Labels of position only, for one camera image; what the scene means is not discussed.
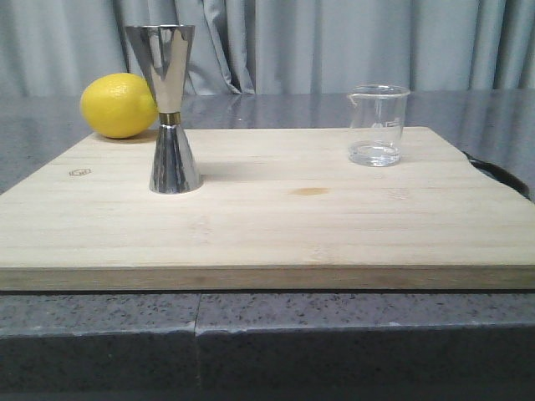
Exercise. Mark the light wooden cutting board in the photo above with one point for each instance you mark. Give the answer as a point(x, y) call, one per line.
point(277, 209)

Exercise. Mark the yellow lemon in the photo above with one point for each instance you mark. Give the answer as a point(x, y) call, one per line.
point(118, 106)

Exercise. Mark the clear glass beaker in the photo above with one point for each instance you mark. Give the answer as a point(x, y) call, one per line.
point(377, 124)

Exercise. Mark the grey curtain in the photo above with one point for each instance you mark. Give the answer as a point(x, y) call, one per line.
point(275, 47)

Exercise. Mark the silver double-cone jigger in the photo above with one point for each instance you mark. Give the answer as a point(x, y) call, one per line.
point(163, 53)

